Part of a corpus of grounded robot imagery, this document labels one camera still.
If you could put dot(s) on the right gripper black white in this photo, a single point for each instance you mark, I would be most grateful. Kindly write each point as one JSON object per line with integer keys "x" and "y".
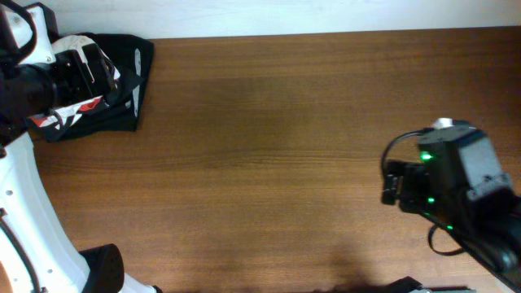
{"x": 400, "y": 179}

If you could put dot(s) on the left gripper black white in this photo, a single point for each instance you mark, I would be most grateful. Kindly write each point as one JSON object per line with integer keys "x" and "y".
{"x": 106, "y": 86}

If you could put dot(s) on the white t-shirt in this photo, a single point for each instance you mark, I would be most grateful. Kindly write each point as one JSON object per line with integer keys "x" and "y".
{"x": 81, "y": 71}

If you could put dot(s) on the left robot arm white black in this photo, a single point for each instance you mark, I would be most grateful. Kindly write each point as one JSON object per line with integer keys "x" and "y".
{"x": 36, "y": 254}

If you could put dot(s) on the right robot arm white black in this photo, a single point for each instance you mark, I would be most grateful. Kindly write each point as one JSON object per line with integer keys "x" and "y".
{"x": 449, "y": 174}

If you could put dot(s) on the red and black folded garment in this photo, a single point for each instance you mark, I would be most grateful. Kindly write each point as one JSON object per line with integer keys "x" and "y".
{"x": 56, "y": 122}

